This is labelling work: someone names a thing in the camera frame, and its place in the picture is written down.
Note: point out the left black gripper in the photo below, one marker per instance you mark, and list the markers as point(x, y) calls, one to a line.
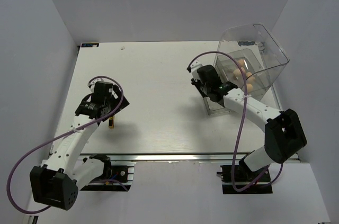
point(117, 100)

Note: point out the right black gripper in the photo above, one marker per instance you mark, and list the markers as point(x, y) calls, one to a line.
point(196, 84)

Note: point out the gold black lipstick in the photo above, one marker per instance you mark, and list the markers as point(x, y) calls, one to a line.
point(111, 122)

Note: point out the clear acrylic organizer with lid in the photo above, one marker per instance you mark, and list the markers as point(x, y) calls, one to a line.
point(263, 55)

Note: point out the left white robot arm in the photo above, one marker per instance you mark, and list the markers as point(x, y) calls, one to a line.
point(57, 182)

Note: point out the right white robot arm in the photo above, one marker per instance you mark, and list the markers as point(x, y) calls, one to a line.
point(283, 132)

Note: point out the blue label sticker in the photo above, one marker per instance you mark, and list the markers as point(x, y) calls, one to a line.
point(89, 45)

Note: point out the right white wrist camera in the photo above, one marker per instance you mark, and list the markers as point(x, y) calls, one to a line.
point(193, 69)

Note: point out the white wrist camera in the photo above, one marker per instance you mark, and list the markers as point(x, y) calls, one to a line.
point(193, 69)
point(91, 85)

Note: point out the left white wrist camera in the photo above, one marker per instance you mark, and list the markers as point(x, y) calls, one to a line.
point(91, 85)

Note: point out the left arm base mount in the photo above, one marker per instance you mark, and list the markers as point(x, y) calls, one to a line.
point(117, 176)

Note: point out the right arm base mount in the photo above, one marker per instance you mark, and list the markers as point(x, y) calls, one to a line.
point(242, 179)

